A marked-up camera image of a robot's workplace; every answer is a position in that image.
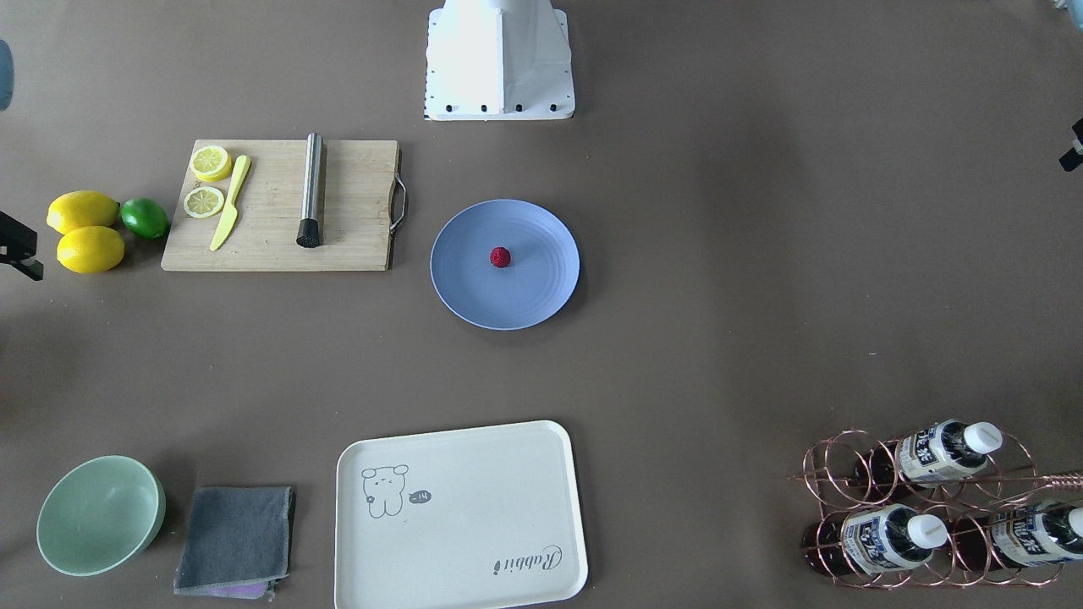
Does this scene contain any grey folded cloth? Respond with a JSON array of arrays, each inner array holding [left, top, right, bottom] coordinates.
[[173, 485, 293, 599]]

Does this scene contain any steel muddler with black tip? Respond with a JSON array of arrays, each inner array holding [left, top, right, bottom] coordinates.
[[295, 132, 324, 248]]

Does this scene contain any green lime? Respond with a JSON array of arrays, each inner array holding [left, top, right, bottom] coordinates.
[[119, 198, 170, 239]]

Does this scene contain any copper wire bottle rack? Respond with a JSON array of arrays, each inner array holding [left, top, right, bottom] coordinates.
[[795, 429, 1080, 589]]

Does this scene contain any bottle white cap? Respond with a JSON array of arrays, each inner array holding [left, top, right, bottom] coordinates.
[[948, 501, 1083, 576], [853, 419, 1004, 495], [800, 504, 948, 576]]

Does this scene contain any thick lemon slice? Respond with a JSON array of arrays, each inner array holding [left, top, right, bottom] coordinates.
[[190, 144, 233, 184]]

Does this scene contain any lower bottle white cap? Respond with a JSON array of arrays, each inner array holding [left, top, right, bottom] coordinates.
[[800, 504, 948, 576], [948, 501, 1083, 576]]

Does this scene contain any whole lemon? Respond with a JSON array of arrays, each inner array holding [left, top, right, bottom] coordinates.
[[45, 189, 119, 235], [57, 225, 125, 274]]

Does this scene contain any green bowl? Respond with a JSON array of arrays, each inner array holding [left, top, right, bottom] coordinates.
[[37, 455, 166, 576]]

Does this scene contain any blue plate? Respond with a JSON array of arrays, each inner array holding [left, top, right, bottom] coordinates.
[[430, 198, 580, 331]]

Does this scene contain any wooden cutting board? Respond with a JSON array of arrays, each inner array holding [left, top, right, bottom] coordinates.
[[160, 139, 404, 272]]

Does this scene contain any upper bottle white cap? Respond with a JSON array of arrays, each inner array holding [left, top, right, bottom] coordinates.
[[853, 419, 1004, 495]]

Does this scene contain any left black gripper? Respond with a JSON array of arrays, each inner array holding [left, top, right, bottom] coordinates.
[[1058, 118, 1083, 171]]

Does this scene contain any red strawberry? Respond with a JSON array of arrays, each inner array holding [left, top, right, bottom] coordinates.
[[490, 246, 512, 267]]

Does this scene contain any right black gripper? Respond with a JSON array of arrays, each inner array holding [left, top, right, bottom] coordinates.
[[0, 212, 44, 282]]

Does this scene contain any lower whole lemon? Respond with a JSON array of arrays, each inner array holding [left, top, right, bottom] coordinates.
[[57, 225, 125, 274]]

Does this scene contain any yellow plastic knife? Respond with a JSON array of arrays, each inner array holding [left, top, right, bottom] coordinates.
[[209, 155, 252, 251]]

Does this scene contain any cream tray with bear print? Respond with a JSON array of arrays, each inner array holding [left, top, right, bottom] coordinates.
[[335, 420, 588, 608]]

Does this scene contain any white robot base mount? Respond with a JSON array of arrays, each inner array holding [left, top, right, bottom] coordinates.
[[423, 1, 576, 121]]

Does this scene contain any upper whole lemon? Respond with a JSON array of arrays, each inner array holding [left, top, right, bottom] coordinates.
[[45, 189, 119, 235]]

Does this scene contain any thin lemon slice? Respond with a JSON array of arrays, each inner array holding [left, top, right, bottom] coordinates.
[[182, 186, 225, 219]]

